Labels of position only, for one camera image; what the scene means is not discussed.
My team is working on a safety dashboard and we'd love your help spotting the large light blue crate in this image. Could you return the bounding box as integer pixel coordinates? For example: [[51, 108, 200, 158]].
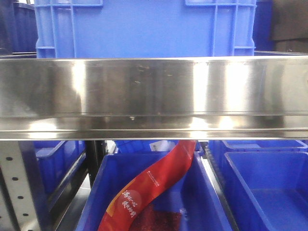
[[34, 0, 257, 58]]

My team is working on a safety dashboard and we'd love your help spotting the dark blue bin upper left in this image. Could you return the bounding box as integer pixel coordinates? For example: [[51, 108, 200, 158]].
[[13, 0, 38, 53]]

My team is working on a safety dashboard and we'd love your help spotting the perforated metal rack post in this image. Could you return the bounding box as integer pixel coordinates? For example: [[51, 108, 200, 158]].
[[0, 141, 52, 231]]

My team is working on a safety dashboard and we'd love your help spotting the blue bin with red bag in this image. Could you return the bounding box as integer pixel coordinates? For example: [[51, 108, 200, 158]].
[[76, 152, 231, 231]]

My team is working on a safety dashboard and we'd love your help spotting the stainless steel shelf rail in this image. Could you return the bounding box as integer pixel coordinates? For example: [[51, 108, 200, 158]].
[[0, 55, 308, 141]]

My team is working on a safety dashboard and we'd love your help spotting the red printed snack bag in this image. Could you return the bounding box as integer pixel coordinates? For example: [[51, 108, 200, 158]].
[[98, 140, 196, 231]]

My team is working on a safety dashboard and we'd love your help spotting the blue bin lower left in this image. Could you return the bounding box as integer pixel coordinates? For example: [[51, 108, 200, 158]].
[[33, 141, 85, 194]]

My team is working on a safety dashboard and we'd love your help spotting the blue bin rear centre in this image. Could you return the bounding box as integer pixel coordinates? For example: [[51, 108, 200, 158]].
[[114, 140, 201, 154]]

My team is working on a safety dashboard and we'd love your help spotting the empty blue bin right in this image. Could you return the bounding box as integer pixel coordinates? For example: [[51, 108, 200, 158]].
[[223, 152, 308, 231]]

